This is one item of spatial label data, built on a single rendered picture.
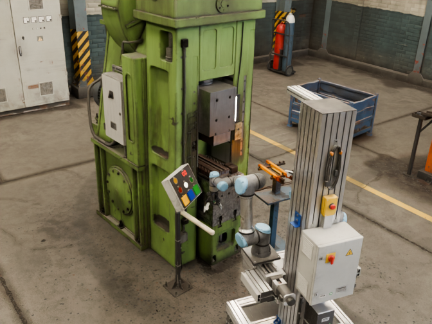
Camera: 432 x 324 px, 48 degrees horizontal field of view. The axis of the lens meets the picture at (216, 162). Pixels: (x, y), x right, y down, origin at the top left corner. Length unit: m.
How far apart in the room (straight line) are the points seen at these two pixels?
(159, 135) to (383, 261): 2.59
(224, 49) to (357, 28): 8.58
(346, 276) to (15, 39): 6.92
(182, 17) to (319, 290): 2.23
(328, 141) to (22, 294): 3.07
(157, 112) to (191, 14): 0.97
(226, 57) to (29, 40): 5.15
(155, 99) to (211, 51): 0.67
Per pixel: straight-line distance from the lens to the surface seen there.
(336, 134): 3.08
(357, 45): 12.71
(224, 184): 3.68
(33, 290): 4.84
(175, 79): 4.02
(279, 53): 11.64
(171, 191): 3.90
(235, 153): 4.74
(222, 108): 4.23
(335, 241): 3.22
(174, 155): 4.25
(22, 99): 9.11
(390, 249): 5.55
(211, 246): 4.76
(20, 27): 8.86
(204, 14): 4.04
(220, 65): 4.30
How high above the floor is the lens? 2.98
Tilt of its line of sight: 25 degrees down
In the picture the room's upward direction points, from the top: 2 degrees clockwise
